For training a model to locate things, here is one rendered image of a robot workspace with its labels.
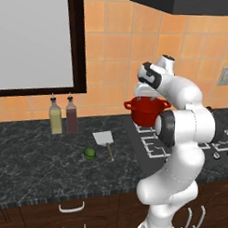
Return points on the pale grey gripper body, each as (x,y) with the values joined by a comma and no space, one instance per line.
(146,90)

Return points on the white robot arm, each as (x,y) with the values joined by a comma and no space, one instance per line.
(183,143)

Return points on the green avocado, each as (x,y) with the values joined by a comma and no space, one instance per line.
(89,153)

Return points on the black hob with white grates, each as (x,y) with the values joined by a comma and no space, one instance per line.
(143,141)

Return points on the dark red vinegar bottle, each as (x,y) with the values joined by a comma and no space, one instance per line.
(71,117)

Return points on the yellow oil bottle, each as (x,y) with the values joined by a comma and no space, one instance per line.
(55,118)

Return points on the black range hood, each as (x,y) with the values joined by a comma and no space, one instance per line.
(185,5)

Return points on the dark wooden cupboard door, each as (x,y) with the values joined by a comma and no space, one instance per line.
(216,209)
(129,214)

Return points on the dark wooden drawer front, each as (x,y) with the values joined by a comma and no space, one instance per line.
(93,216)

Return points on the grey wall outlet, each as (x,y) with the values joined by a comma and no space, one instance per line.
(225,76)

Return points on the window with dark frame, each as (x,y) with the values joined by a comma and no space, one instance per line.
(34,38)

